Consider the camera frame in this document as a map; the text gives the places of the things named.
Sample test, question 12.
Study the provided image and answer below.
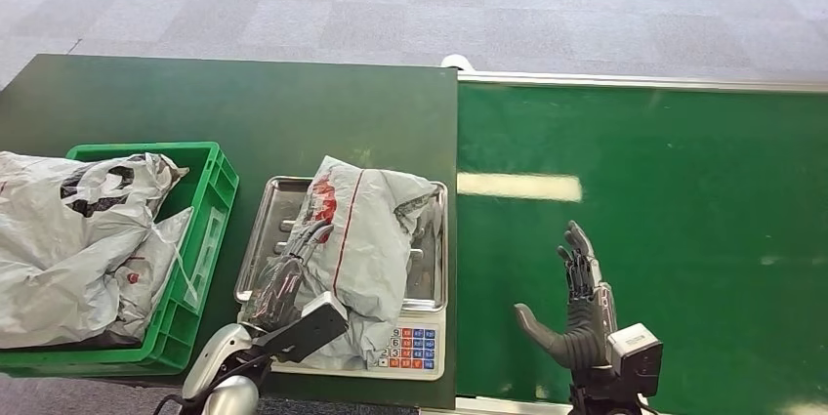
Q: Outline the white electronic scale base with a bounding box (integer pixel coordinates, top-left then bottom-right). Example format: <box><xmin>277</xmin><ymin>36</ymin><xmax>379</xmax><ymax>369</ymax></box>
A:
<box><xmin>269</xmin><ymin>305</ymin><xmax>448</xmax><ymax>382</ymax></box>

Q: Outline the aluminium conveyor side rail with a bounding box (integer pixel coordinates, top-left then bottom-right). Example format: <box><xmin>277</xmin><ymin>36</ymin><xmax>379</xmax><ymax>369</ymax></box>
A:
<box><xmin>420</xmin><ymin>396</ymin><xmax>574</xmax><ymax>415</ymax></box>
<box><xmin>457</xmin><ymin>70</ymin><xmax>828</xmax><ymax>95</ymax></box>

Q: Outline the white package with red print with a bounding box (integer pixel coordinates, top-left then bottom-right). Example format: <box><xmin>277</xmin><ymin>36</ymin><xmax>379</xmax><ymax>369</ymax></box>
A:
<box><xmin>284</xmin><ymin>154</ymin><xmax>441</xmax><ymax>372</ymax></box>

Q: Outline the green conveyor belt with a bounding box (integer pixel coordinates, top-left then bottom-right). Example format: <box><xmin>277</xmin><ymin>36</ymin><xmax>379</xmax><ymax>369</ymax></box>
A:
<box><xmin>454</xmin><ymin>80</ymin><xmax>828</xmax><ymax>415</ymax></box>

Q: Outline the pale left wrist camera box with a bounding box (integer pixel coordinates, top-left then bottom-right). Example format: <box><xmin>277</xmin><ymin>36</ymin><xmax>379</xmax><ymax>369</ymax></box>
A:
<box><xmin>258</xmin><ymin>290</ymin><xmax>351</xmax><ymax>365</ymax></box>

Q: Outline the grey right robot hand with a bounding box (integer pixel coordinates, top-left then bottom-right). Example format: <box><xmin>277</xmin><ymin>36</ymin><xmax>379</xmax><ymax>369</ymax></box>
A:
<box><xmin>514</xmin><ymin>220</ymin><xmax>620</xmax><ymax>373</ymax></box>

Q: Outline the large grey package black print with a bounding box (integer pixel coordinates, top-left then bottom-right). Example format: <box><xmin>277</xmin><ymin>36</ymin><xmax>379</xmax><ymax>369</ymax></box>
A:
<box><xmin>0</xmin><ymin>150</ymin><xmax>190</xmax><ymax>350</ymax></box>

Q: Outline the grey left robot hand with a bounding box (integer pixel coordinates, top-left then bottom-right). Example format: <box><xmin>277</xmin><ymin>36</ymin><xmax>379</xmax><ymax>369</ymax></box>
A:
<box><xmin>241</xmin><ymin>218</ymin><xmax>335</xmax><ymax>336</ymax></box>

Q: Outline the small grey package red dot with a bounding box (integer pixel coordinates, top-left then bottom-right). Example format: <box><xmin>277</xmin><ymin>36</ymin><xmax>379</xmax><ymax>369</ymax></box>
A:
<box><xmin>106</xmin><ymin>206</ymin><xmax>195</xmax><ymax>342</ymax></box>

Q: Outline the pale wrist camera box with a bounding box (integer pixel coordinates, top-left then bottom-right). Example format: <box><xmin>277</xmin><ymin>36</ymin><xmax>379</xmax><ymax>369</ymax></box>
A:
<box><xmin>605</xmin><ymin>323</ymin><xmax>665</xmax><ymax>397</ymax></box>
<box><xmin>258</xmin><ymin>290</ymin><xmax>351</xmax><ymax>365</ymax></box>

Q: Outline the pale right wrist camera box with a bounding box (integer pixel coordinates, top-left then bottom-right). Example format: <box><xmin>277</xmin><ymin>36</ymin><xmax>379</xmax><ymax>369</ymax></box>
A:
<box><xmin>605</xmin><ymin>323</ymin><xmax>665</xmax><ymax>397</ymax></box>

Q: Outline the green plastic crate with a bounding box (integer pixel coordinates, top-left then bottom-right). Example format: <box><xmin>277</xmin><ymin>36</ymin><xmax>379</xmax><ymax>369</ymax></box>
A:
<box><xmin>0</xmin><ymin>141</ymin><xmax>240</xmax><ymax>379</ymax></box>

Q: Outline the steel weighing tray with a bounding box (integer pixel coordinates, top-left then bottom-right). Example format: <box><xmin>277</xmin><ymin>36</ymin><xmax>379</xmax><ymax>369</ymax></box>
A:
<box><xmin>233</xmin><ymin>176</ymin><xmax>449</xmax><ymax>314</ymax></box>

